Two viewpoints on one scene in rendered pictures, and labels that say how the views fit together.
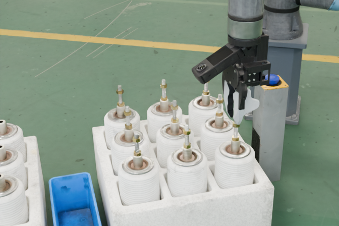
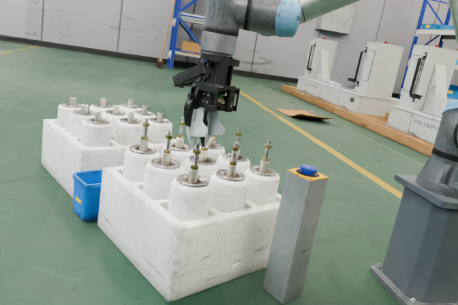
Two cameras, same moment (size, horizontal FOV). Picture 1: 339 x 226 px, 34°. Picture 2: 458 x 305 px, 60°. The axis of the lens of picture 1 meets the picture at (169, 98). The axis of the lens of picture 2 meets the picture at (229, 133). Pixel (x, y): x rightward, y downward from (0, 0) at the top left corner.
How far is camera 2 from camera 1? 1.28 m
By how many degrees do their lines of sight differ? 58
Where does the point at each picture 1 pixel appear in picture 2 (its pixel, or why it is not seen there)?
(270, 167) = (276, 276)
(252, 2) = (209, 10)
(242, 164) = (174, 187)
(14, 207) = (88, 133)
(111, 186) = not seen: hidden behind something
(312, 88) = not seen: outside the picture
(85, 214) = not seen: hidden behind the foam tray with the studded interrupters
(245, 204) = (159, 229)
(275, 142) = (286, 246)
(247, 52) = (210, 71)
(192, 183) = (147, 181)
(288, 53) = (426, 208)
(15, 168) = (124, 126)
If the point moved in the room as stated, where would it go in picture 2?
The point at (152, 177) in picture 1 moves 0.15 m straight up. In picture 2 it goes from (133, 158) to (140, 103)
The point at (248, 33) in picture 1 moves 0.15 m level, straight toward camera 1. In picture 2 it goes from (203, 43) to (129, 31)
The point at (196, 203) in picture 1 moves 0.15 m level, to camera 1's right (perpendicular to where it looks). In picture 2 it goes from (135, 197) to (153, 225)
